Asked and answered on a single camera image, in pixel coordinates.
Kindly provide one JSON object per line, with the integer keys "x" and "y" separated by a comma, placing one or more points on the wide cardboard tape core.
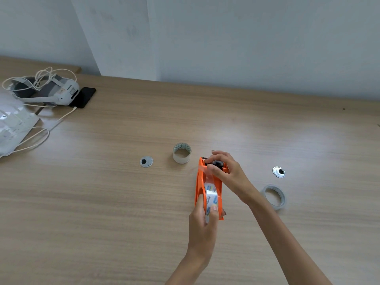
{"x": 181, "y": 159}

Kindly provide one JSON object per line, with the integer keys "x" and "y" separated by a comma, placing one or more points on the orange tape dispenser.
{"x": 199, "y": 181}

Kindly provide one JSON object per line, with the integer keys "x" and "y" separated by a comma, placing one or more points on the white grey headset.
{"x": 63, "y": 93}

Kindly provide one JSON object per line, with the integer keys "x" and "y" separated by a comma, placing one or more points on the person's right forearm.
{"x": 285, "y": 240}

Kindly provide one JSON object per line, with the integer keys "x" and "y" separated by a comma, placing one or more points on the black smartphone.
{"x": 84, "y": 97}

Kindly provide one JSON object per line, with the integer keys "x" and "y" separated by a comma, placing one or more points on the person's left hand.
{"x": 203, "y": 237}

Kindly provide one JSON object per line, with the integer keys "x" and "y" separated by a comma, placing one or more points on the plain clear tape roll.
{"x": 282, "y": 196}

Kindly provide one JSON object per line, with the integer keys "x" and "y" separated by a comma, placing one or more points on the clear tape roll blue label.
{"x": 211, "y": 192}

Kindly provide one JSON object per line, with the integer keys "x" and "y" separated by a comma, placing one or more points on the person's right hand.
{"x": 234, "y": 178}

